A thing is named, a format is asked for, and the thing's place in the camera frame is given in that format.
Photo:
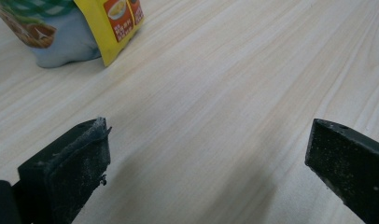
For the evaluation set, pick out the yellow spouted food pouch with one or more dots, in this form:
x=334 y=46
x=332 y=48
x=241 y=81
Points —
x=97 y=28

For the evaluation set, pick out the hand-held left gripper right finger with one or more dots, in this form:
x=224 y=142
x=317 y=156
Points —
x=352 y=161

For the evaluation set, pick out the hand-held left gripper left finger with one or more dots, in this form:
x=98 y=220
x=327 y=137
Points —
x=75 y=168

